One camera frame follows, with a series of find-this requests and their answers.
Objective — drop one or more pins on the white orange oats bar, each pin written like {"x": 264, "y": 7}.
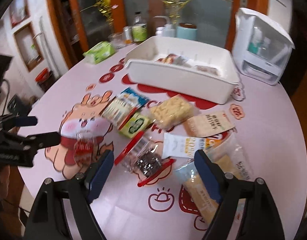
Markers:
{"x": 179, "y": 146}

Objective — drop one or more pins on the clear drinking glass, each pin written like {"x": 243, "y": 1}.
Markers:
{"x": 117, "y": 40}

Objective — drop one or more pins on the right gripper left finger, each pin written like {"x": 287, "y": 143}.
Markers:
{"x": 47, "y": 219}

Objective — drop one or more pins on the small metal can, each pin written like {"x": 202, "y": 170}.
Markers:
{"x": 127, "y": 35}

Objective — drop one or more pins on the green label glass bottle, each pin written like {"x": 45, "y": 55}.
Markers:
{"x": 139, "y": 28}

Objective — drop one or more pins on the beige cracker pack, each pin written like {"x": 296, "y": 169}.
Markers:
{"x": 207, "y": 125}

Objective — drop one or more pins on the small green snack pack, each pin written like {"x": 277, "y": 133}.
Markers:
{"x": 137, "y": 123}

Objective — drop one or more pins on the green tissue pack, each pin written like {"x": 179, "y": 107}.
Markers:
{"x": 99, "y": 52}

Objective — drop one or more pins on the pink cartoon table mat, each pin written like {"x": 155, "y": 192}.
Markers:
{"x": 267, "y": 142}

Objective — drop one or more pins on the white dispenser box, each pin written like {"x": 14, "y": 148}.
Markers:
{"x": 261, "y": 47}

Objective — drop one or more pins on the red edged nut pack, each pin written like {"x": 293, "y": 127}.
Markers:
{"x": 141, "y": 157}

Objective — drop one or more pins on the red candy pack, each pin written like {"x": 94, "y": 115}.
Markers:
{"x": 86, "y": 148}

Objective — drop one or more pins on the blue white snack pack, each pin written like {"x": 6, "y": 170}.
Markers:
{"x": 123, "y": 106}

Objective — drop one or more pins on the red white snack pack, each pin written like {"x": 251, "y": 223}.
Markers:
{"x": 170, "y": 59}

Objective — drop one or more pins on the white squeeze bottle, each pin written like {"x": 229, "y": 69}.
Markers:
{"x": 167, "y": 30}

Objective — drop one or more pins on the white plastic tray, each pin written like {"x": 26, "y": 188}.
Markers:
{"x": 183, "y": 77}

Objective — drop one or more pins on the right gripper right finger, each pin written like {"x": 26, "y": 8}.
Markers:
{"x": 260, "y": 219}

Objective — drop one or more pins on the clear wafer snack pack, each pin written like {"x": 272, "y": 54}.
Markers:
{"x": 208, "y": 69}

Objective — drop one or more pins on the light blue canister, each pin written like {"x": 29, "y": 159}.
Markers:
{"x": 186, "y": 31}

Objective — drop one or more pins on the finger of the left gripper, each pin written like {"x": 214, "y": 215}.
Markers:
{"x": 39, "y": 141}
{"x": 9, "y": 121}

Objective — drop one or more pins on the puffed rice snack pack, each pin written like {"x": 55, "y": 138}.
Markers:
{"x": 171, "y": 112}

